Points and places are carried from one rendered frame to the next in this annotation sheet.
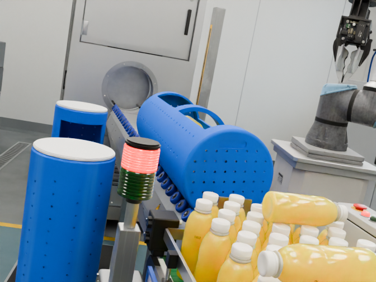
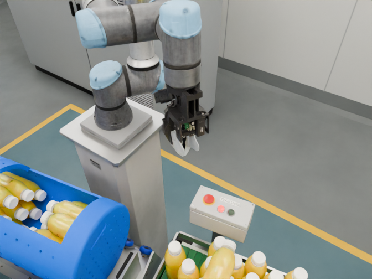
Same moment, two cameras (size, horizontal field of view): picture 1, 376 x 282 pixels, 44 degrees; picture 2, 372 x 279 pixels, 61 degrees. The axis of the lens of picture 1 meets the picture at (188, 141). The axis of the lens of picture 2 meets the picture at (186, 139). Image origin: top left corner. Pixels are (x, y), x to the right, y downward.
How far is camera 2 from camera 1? 1.03 m
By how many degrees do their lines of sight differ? 54
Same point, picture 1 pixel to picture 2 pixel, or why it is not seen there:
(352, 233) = (218, 225)
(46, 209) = not seen: outside the picture
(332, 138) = (123, 118)
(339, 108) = (120, 95)
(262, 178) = (124, 221)
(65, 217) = not seen: outside the picture
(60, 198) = not seen: outside the picture
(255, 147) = (112, 215)
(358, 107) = (136, 88)
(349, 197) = (154, 146)
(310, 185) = (130, 165)
